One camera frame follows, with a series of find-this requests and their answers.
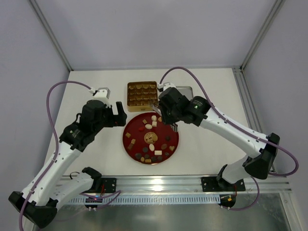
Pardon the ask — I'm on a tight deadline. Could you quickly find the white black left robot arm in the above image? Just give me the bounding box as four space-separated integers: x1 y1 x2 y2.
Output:
9 100 127 229

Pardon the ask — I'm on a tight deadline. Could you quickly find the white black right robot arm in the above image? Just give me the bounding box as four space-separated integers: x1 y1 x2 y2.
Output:
150 87 280 191

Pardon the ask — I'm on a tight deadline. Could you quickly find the white round chocolate top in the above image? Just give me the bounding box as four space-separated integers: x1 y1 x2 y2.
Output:
151 115 157 121

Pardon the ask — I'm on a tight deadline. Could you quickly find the gold chocolate tin box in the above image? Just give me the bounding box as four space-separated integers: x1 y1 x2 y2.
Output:
127 81 158 113

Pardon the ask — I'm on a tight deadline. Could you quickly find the white oval chocolate centre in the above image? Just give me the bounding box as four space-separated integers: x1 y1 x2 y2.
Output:
149 144 155 151

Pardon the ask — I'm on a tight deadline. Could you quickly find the white bar chocolate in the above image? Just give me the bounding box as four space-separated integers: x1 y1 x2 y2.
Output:
154 150 162 155

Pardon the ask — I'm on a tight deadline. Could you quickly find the silver tin lid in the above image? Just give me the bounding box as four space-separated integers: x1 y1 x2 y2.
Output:
177 86 194 101

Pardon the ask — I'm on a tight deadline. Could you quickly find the round red tray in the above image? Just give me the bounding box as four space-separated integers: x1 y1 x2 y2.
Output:
122 112 180 165

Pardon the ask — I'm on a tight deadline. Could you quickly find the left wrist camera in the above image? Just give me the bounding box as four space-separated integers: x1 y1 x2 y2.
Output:
93 87 111 99

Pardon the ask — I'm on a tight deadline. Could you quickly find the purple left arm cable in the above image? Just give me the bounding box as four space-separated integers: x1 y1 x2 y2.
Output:
19 81 121 229

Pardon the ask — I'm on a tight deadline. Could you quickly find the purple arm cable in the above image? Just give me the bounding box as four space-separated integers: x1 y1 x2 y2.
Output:
160 66 299 212
19 81 121 229

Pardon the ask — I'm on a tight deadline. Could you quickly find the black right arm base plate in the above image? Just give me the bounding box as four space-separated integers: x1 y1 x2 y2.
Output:
201 176 246 192

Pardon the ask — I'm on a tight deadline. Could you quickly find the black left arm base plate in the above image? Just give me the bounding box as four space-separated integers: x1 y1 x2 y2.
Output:
95 178 117 194

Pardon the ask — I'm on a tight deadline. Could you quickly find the white slotted cable duct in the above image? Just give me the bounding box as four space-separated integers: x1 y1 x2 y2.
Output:
67 194 220 206

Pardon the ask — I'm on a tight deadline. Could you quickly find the aluminium mounting rail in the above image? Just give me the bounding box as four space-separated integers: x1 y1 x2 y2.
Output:
112 175 292 193

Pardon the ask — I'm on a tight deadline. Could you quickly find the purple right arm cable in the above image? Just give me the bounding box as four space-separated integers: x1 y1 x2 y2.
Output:
160 66 299 212

